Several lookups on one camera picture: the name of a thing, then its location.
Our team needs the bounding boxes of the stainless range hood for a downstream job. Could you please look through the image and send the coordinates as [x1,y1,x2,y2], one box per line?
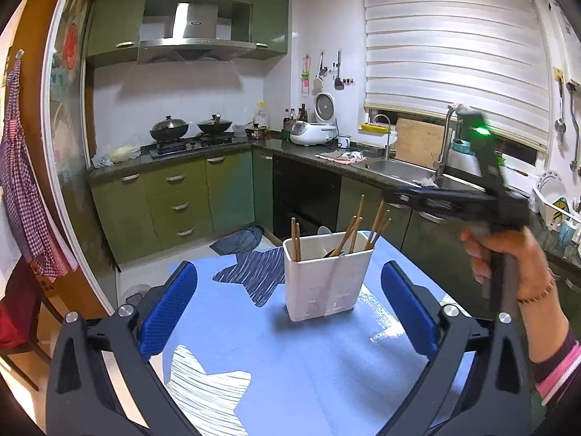
[137,1,257,64]

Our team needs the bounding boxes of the green upper kitchen cabinets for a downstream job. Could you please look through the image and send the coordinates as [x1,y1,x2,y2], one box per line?
[87,0,289,67]

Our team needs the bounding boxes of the right forearm striped sleeve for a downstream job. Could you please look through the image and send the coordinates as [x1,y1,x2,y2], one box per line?
[517,287,581,408]

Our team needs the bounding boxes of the clear plastic spoon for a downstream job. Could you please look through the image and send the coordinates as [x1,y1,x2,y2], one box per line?
[317,225,332,235]

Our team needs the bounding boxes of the chrome kitchen faucet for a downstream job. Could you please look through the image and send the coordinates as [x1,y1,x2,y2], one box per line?
[433,104,466,181]

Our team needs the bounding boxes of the white plastic utensil holder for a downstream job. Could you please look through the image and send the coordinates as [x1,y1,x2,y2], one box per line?
[283,231,372,322]

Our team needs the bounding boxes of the blue star-pattern tablecloth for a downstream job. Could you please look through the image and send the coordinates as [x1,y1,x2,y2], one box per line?
[162,240,451,435]

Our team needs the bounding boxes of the white dish rack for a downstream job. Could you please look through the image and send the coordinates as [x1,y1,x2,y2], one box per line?
[533,170,580,232]

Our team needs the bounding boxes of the long light wooden chopstick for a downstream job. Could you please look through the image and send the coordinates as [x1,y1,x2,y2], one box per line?
[328,215,355,257]

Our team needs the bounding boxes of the white window blind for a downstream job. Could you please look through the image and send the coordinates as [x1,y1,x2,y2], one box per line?
[363,0,550,151]

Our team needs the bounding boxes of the stainless steel sink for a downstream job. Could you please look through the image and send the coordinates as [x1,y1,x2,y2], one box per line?
[363,160,483,192]

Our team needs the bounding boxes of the green kitchen cabinets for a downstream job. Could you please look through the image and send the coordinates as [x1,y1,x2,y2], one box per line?
[87,0,289,67]
[88,138,581,342]

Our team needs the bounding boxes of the reddish brown chopstick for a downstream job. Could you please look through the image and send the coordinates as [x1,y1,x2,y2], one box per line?
[294,222,302,262]

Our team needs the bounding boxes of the white rice cooker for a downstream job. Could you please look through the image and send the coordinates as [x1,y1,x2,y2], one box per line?
[289,93,339,147]

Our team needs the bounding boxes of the green lower kitchen cabinets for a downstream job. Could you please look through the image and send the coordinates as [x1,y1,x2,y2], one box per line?
[88,138,581,342]

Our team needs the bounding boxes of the black gas stove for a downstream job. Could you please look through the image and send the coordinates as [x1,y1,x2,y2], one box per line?
[150,132,241,158]

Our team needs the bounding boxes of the wooden cutting board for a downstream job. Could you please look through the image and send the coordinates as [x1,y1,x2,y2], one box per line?
[395,118,444,168]

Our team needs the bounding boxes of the checkered red apron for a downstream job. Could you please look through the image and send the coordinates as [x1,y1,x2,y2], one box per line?
[1,59,78,282]

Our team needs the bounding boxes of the black wok with lid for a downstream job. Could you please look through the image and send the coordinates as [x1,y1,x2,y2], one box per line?
[150,115,189,143]
[197,113,232,136]

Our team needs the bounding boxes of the person's right hand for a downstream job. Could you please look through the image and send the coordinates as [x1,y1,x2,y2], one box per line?
[460,227,556,304]

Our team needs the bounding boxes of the beaded bracelet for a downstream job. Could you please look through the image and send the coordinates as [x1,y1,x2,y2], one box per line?
[516,271,557,305]

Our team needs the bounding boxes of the dark blue floor mat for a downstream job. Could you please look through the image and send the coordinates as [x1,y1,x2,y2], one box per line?
[210,225,263,256]

